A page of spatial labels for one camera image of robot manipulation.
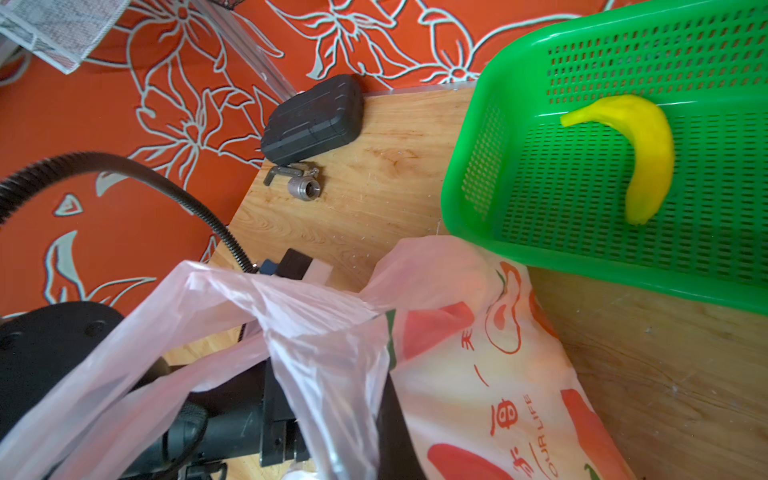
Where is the black plastic case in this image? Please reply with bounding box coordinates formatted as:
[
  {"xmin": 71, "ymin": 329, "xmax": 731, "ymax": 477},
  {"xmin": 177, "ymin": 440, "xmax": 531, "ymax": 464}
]
[{"xmin": 261, "ymin": 74, "xmax": 364, "ymax": 166}]

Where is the green plastic basket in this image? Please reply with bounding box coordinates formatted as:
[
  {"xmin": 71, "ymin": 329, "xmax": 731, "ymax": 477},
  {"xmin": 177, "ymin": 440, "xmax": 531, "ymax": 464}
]
[{"xmin": 441, "ymin": 1, "xmax": 767, "ymax": 314}]

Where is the yellow banana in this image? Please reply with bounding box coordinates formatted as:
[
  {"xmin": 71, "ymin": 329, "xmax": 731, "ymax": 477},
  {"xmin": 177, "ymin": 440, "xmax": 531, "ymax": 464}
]
[{"xmin": 560, "ymin": 95, "xmax": 675, "ymax": 226}]

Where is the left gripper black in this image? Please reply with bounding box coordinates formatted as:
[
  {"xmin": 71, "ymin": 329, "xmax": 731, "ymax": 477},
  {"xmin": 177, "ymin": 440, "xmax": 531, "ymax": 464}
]
[{"xmin": 119, "ymin": 248, "xmax": 421, "ymax": 480}]

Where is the metal clamp fitting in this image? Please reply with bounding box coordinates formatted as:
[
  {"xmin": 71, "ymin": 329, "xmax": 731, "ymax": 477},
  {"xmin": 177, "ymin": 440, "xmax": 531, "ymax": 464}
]
[{"xmin": 263, "ymin": 163, "xmax": 322, "ymax": 201}]

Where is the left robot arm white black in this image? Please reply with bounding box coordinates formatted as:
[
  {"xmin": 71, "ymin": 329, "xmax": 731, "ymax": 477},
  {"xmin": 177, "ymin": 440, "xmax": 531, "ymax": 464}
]
[{"xmin": 1, "ymin": 152, "xmax": 309, "ymax": 479}]

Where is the pink plastic bag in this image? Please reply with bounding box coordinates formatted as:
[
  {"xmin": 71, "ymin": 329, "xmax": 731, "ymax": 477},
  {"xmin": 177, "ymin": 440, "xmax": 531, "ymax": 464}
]
[{"xmin": 1, "ymin": 236, "xmax": 632, "ymax": 479}]

